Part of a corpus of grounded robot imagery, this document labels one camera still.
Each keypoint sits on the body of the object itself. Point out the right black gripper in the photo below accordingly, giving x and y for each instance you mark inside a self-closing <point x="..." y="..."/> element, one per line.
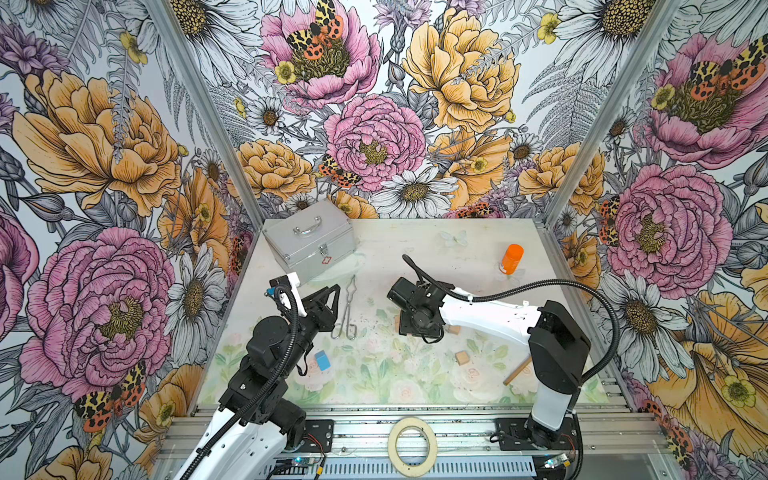
<point x="405" y="327"/>

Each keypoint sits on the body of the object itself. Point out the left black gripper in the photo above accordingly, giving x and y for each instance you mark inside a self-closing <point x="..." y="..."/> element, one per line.
<point x="318" y="307"/>

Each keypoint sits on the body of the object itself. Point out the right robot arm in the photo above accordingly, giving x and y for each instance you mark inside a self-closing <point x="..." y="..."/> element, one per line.
<point x="549" y="336"/>

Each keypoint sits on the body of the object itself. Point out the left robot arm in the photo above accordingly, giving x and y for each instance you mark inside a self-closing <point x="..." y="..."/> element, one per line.
<point x="254" y="422"/>

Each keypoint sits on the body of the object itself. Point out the light blue triangular block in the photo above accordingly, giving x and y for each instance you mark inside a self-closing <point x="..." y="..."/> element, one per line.
<point x="322" y="361"/>

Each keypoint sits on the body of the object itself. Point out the metal tongs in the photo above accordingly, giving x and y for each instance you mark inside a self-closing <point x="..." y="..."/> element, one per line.
<point x="345" y="326"/>

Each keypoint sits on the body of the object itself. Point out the silver metal case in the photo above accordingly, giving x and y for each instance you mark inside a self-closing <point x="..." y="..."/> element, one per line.
<point x="312" y="240"/>

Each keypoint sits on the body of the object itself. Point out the orange plastic bottle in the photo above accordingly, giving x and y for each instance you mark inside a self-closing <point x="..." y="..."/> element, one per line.
<point x="511" y="259"/>

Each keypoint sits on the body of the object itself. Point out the thin wood stick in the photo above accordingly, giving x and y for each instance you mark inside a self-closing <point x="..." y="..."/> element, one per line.
<point x="517" y="370"/>

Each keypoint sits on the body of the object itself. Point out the masking tape roll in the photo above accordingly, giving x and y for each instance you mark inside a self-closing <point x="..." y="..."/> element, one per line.
<point x="412" y="447"/>

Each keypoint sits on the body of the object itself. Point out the green circuit board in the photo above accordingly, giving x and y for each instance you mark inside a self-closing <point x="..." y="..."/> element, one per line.
<point x="557" y="461"/>
<point x="298" y="465"/>

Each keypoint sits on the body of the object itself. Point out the right green circuit board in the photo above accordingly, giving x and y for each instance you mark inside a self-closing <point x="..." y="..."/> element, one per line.
<point x="557" y="461"/>

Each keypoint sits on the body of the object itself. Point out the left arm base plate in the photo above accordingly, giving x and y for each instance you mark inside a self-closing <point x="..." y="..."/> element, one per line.
<point x="317" y="437"/>

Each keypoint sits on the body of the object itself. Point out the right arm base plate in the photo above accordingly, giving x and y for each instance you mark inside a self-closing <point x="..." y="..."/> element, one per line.
<point x="517" y="433"/>

